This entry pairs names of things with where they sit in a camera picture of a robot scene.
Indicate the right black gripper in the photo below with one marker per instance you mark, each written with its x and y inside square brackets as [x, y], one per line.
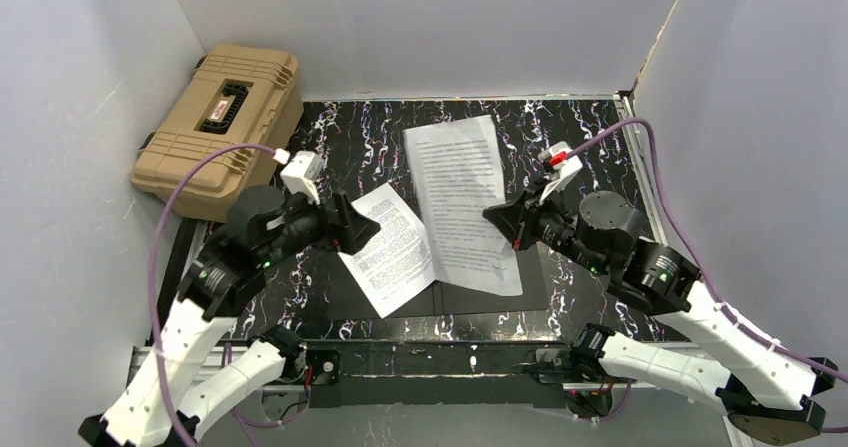
[530, 215]

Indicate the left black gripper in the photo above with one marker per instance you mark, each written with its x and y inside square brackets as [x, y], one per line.
[338, 222]

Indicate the printed white paper sheets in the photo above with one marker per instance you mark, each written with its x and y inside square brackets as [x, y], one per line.
[464, 205]

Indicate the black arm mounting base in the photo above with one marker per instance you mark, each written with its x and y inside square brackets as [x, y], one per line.
[369, 372]

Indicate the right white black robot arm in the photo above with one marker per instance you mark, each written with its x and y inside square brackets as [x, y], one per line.
[764, 393]

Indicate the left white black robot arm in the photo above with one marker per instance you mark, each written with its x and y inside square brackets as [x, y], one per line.
[162, 405]

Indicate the tan plastic tool case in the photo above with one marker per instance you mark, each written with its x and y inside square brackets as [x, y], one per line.
[237, 95]

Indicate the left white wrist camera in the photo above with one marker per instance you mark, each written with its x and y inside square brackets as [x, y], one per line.
[299, 175]

